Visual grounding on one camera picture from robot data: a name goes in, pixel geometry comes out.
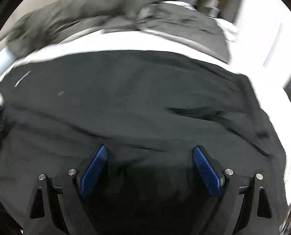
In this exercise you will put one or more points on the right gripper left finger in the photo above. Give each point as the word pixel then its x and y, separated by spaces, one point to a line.
pixel 80 186

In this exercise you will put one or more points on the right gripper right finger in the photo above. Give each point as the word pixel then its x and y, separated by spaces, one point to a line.
pixel 219 214

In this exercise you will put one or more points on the black pants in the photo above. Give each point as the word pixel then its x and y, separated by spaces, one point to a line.
pixel 123 207

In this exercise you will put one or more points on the light blue bolster pillow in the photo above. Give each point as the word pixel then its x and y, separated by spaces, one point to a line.
pixel 7 58

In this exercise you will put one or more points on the beige upholstered headboard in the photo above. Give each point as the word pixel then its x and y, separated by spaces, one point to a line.
pixel 23 8

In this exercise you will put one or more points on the dark grey duvet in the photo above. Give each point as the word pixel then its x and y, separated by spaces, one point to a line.
pixel 62 19

